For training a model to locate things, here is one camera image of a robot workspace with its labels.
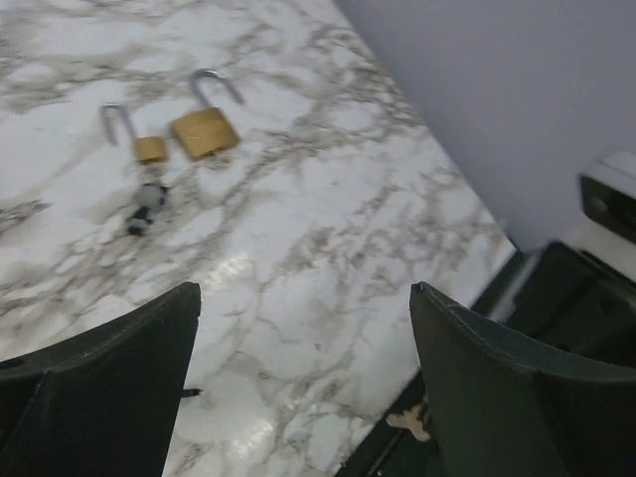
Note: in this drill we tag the small brass padlock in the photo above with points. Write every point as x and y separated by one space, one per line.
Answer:
147 149

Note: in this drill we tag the large brass padlock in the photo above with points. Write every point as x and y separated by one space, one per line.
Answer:
207 131

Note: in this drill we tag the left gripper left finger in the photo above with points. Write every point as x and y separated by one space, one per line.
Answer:
104 402

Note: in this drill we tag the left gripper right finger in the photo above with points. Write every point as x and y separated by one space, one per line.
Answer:
504 404

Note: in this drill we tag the panda keychain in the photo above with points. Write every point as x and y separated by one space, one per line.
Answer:
150 199

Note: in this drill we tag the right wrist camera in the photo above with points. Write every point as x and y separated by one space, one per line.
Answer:
607 192

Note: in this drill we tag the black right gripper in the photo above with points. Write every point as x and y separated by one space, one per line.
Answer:
568 299

